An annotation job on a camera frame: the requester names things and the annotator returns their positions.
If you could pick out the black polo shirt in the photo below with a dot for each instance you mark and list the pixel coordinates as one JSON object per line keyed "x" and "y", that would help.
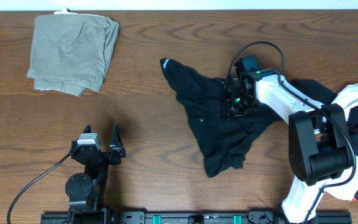
{"x": 224, "y": 142}

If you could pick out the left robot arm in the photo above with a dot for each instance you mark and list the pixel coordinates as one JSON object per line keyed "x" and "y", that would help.
{"x": 86, "y": 189}

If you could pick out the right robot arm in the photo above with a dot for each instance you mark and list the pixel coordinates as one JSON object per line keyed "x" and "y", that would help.
{"x": 320, "y": 153}

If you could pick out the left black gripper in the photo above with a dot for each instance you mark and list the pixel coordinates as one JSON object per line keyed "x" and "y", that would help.
{"x": 101, "y": 154}

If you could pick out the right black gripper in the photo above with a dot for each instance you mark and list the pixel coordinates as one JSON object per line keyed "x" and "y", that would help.
{"x": 230, "y": 111}

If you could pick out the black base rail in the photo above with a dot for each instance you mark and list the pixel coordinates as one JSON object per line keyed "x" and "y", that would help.
{"x": 251, "y": 217}

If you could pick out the folded khaki trousers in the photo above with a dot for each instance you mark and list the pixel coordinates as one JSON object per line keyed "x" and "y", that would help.
{"x": 71, "y": 52}

